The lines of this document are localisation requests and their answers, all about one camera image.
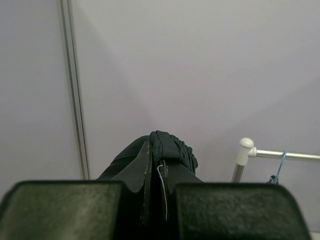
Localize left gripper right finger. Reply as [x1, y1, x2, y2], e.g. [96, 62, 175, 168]
[156, 161, 312, 240]

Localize black shorts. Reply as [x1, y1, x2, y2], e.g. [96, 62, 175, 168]
[97, 130, 198, 187]

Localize blue wire hanger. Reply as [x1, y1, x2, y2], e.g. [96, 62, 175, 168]
[266, 149, 288, 185]

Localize aluminium corner frame post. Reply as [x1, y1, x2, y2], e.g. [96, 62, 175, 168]
[59, 0, 90, 180]

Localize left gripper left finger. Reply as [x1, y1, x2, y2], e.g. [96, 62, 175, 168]
[0, 142, 153, 240]

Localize metal clothes rack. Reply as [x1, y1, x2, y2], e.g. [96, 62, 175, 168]
[231, 137, 320, 183]

